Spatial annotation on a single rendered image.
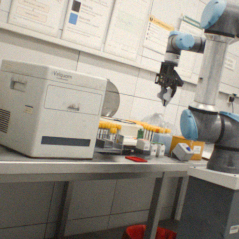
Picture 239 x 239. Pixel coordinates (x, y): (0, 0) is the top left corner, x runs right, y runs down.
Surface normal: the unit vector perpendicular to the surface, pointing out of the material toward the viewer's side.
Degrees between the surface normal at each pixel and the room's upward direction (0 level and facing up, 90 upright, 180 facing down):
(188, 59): 94
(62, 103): 90
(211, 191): 90
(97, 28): 92
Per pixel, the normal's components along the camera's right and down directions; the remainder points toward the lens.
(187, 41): 0.23, 0.09
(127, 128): 0.62, 0.17
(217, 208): -0.65, -0.09
